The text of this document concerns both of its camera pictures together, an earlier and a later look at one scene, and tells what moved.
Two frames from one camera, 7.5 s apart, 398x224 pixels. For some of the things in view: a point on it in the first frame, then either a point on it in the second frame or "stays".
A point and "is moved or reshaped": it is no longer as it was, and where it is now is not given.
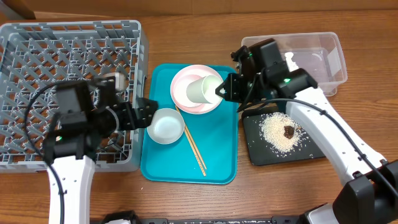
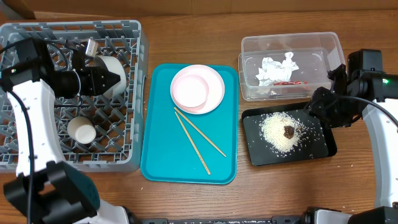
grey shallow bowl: [167, 126] -> [116, 66]
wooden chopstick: [198, 152] -> [199, 131]
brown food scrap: [288, 132] stays
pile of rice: [272, 128] stays
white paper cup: [204, 89] is moved or reshaped
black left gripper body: [111, 119] -> [89, 82]
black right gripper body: [235, 88] -> [325, 104]
